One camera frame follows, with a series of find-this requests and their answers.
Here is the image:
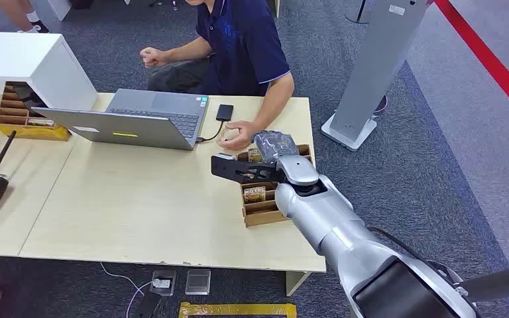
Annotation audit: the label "person's right hand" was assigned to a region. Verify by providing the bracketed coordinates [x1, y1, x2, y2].
[139, 46, 170, 70]

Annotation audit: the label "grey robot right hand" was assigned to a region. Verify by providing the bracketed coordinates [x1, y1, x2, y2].
[253, 129, 300, 166]

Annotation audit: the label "wooden card organizer yellow base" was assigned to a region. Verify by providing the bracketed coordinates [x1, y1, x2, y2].
[0, 81, 72, 142]

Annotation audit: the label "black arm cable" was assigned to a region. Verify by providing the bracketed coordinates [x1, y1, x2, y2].
[366, 226, 465, 287]

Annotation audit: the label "standing person's legs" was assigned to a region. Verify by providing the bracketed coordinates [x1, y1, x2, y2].
[0, 0, 50, 34]

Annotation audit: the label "black charging cable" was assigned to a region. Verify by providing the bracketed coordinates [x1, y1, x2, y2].
[196, 120, 226, 144]

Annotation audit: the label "metal floor plate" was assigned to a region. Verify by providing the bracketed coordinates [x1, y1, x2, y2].
[185, 268, 212, 295]

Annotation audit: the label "black round stand base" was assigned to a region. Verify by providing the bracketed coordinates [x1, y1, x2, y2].
[345, 0, 373, 25]

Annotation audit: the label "grey kiosk stand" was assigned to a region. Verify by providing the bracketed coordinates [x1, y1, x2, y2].
[321, 0, 433, 152]

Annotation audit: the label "black phone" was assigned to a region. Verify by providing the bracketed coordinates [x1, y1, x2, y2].
[215, 103, 234, 123]

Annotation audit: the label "person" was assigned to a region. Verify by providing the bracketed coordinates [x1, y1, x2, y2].
[139, 0, 296, 152]

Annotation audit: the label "white box cabinet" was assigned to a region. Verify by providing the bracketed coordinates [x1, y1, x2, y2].
[0, 31, 99, 111]

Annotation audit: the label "dark grey bar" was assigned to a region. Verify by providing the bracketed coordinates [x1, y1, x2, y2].
[454, 262, 509, 303]

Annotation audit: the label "grey laptop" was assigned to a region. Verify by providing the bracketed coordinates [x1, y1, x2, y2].
[31, 88, 209, 152]

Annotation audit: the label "floor power socket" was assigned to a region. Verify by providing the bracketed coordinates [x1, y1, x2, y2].
[150, 270, 177, 297]

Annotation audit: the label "person's left hand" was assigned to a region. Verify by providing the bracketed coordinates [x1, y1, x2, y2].
[216, 121, 260, 152]

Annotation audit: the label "white floor cable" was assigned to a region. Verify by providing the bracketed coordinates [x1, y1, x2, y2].
[99, 262, 155, 318]

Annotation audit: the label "card in yellow-base organizer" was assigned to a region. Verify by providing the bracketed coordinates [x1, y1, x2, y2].
[26, 118, 56, 129]

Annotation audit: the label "desk leg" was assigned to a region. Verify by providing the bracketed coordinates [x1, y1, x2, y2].
[285, 271, 312, 297]

